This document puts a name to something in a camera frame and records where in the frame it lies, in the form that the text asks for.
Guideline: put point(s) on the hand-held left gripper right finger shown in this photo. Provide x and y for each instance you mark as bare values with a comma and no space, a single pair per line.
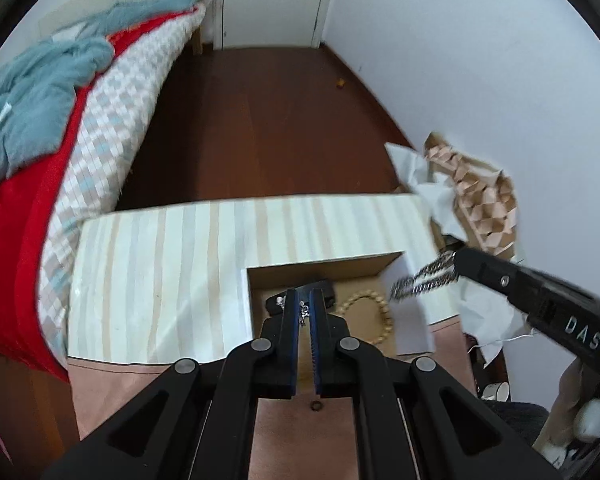
314,332

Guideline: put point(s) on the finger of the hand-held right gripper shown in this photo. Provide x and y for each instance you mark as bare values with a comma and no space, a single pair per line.
490,272

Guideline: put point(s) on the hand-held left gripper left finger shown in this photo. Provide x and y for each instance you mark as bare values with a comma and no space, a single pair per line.
293,332

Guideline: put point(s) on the striped pink storage box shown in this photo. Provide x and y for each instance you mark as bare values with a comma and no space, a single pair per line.
165,270

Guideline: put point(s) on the person's right forearm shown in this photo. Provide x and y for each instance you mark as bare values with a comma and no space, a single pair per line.
562,405

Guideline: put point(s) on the brown honeycomb packing paper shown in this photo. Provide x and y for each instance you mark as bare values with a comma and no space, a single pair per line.
485,195

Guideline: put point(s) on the crumpled white paper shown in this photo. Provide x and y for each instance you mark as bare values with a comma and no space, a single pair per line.
432,195

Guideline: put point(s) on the white cup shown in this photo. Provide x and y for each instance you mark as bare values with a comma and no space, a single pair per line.
496,392

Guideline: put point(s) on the black fuzzy cushion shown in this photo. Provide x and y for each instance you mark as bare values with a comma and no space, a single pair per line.
522,417

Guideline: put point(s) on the checked bed quilt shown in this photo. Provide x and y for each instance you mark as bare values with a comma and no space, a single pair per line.
120,110

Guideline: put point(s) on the bed with red blanket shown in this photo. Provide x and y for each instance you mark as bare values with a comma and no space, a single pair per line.
20,240

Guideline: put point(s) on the wooden bed leg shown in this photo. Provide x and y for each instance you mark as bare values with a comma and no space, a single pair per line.
197,42

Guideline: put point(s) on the white door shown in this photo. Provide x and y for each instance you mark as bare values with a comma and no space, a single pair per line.
270,0

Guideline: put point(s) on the teal blue cloth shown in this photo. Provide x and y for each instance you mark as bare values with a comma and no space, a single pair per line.
35,95

